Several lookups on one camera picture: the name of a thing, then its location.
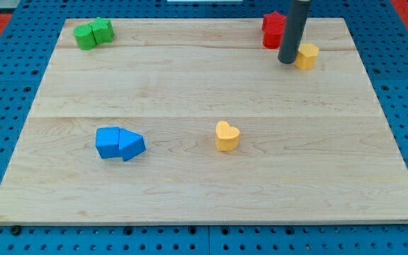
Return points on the yellow heart block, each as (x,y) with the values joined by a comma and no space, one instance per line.
(226,136)

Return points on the wooden board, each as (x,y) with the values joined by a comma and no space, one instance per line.
(315,147)

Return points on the blue triangle block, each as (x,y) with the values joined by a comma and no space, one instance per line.
(130,144)

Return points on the blue cube block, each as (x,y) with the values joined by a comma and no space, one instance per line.
(107,142)

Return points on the red cylinder block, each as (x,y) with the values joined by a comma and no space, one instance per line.
(272,39)

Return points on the yellow hexagon block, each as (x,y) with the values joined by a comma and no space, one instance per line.
(306,56)

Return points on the red star block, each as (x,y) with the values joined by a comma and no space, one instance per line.
(273,21)

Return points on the green star block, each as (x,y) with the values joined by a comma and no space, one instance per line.
(102,30)

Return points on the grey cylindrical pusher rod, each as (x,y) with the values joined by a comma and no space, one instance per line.
(294,27)

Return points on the green cylinder block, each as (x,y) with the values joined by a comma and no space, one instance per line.
(84,37)

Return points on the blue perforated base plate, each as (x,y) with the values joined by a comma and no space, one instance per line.
(26,45)

